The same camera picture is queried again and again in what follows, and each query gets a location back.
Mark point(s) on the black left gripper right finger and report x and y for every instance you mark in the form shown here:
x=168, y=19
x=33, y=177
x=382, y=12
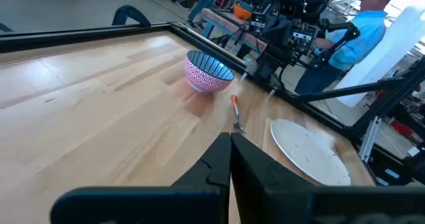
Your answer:
x=265, y=197

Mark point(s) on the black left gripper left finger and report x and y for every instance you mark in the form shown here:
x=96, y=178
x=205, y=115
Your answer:
x=206, y=197

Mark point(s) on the white speckled plate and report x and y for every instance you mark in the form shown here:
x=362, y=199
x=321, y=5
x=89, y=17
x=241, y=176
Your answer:
x=305, y=151

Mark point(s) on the pink patterned ceramic bowl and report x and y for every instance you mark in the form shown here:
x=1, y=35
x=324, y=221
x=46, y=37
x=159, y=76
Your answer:
x=206, y=79

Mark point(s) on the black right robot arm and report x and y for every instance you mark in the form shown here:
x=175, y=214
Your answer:
x=282, y=51

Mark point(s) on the person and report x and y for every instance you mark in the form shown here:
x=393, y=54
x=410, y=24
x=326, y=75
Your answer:
x=206, y=1
x=362, y=34

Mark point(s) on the orange bowl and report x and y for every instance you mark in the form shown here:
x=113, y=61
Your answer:
x=241, y=12

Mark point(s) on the wooden workbench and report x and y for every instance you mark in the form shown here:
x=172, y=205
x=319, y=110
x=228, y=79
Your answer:
x=222, y=21

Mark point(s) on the white column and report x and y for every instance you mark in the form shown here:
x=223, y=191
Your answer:
x=391, y=51

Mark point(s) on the red box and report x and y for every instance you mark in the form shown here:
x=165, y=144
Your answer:
x=402, y=129

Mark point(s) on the black diagonal frame strut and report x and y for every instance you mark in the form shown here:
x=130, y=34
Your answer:
x=348, y=90

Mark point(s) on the black frame post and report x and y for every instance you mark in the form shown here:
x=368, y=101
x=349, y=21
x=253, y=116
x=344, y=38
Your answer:
x=391, y=97

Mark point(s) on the silver metal bracket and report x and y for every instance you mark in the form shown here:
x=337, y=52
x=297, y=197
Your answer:
x=369, y=139

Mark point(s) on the black table edge frame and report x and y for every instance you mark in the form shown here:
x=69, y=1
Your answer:
x=66, y=38

